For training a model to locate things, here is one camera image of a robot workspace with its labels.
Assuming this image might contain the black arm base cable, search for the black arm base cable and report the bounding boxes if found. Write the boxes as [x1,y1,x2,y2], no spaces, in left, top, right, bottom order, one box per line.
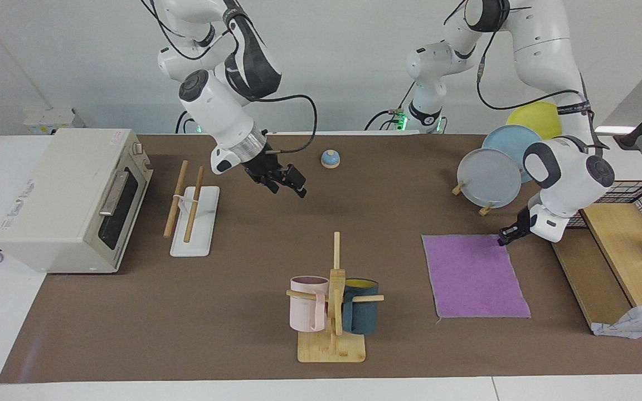
[175,107,199,134]
[364,84,416,132]

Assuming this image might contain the wooden plate rack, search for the wooden plate rack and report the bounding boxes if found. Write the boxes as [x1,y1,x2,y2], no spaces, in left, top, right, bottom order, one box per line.
[452,181,494,217]

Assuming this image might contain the brown table mat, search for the brown table mat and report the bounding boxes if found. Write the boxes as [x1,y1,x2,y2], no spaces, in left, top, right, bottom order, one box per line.
[0,134,642,384]

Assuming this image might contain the cream toaster oven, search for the cream toaster oven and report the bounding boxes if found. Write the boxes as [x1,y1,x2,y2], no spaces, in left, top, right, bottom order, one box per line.
[0,128,154,274]

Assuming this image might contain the pink mug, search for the pink mug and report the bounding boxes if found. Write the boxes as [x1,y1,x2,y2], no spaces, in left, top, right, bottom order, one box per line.
[290,276,330,332]

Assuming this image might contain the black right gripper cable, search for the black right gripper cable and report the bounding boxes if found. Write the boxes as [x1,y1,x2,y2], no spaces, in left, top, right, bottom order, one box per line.
[254,94,319,154]

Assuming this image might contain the light blue plate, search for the light blue plate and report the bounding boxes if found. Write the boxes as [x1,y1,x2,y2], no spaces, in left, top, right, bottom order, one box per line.
[481,125,544,183]

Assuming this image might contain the white towel rack wooden bars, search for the white towel rack wooden bars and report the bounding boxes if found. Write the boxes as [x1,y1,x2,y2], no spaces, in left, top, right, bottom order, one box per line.
[163,160,220,257]

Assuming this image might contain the wooden shelf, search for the wooden shelf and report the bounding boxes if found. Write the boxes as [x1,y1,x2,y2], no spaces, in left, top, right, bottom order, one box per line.
[552,202,642,329]

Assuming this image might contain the grey plate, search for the grey plate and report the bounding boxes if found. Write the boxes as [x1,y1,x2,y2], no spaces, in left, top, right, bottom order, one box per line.
[457,148,522,209]

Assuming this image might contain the wooden mug tree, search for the wooden mug tree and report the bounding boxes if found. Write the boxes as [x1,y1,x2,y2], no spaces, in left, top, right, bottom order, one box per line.
[286,232,385,363]

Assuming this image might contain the white box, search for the white box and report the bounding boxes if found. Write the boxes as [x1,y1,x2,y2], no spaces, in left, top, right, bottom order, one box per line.
[23,107,85,135]

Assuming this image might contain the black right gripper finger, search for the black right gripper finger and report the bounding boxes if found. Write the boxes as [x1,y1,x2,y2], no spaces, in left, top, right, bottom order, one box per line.
[283,164,307,189]
[274,179,307,199]

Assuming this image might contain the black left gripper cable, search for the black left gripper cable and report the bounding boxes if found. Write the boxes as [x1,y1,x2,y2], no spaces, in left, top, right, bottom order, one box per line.
[475,33,581,111]

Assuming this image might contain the dark teal mug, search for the dark teal mug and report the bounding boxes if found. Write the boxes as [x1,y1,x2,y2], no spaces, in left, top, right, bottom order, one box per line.
[342,278,380,335]

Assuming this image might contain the yellow plate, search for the yellow plate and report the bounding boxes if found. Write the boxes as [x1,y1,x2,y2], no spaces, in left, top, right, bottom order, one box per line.
[506,101,562,140]

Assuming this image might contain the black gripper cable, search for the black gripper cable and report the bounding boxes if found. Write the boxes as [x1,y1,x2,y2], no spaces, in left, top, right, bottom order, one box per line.
[475,33,581,111]
[254,94,319,154]

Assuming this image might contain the purple and grey towel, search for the purple and grey towel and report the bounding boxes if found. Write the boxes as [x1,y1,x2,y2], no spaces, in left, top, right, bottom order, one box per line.
[421,234,532,319]

